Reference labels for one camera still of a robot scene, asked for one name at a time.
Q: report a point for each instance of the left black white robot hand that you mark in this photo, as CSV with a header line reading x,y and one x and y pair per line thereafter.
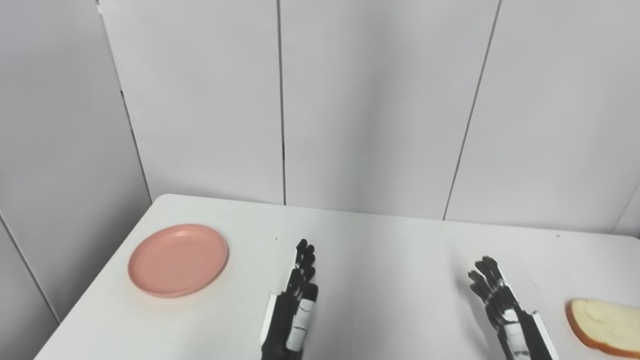
x,y
295,310

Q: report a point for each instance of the slice of white bread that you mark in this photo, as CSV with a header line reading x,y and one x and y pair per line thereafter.
x,y
605,327

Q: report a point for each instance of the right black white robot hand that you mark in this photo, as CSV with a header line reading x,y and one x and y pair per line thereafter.
x,y
510,315

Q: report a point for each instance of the pink round plate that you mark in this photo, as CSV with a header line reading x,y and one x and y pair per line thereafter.
x,y
178,260

